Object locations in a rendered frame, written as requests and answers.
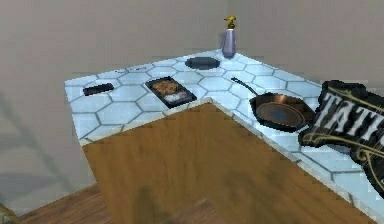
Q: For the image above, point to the black platter with meat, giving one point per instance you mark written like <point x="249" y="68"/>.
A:
<point x="170" y="91"/>

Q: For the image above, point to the wooden counter with tiled top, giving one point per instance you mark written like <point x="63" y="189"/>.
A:
<point x="206" y="160"/>

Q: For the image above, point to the black round plate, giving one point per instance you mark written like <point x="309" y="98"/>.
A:
<point x="202" y="63"/>

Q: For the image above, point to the purple spray bottle gold nozzle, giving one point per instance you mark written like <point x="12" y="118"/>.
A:
<point x="229" y="43"/>

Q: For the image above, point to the black frying pan copper inside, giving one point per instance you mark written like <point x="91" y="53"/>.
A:
<point x="281" y="113"/>

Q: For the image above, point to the black bag with white lettering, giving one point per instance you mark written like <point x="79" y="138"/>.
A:
<point x="350" y="116"/>

